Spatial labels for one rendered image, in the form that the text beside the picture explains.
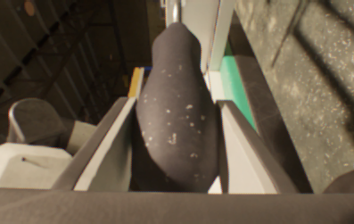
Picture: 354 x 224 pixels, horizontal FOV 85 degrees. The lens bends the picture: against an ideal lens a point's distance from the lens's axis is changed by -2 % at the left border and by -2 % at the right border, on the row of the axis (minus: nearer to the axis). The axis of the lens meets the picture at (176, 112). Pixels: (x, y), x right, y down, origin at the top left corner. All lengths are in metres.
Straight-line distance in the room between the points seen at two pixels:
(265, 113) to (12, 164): 0.41
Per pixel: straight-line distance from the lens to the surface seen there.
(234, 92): 0.21
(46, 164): 0.45
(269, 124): 0.19
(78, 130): 0.57
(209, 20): 0.25
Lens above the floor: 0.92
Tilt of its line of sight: level
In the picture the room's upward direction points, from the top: 89 degrees counter-clockwise
